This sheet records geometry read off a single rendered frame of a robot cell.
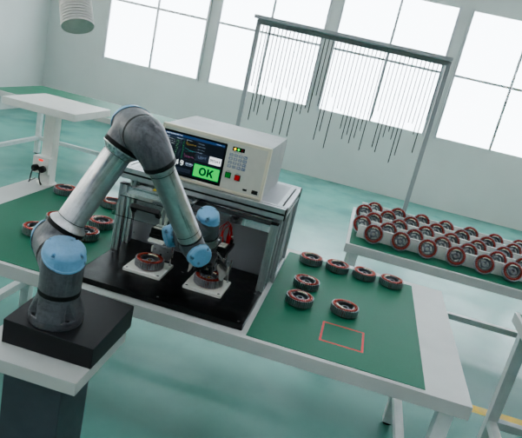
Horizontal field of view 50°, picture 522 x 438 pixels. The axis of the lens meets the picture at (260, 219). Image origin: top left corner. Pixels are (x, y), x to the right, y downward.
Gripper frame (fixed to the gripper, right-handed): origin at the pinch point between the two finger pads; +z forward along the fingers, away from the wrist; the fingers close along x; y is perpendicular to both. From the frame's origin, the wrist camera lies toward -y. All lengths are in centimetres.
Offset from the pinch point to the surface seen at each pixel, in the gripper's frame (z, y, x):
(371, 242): 66, -101, 62
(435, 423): 6, 28, 90
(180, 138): -31, -35, -25
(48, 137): 20, -69, -112
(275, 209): -18.3, -23.9, 17.8
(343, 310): 11, -9, 53
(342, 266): 38, -54, 49
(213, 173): -22.7, -29.7, -9.5
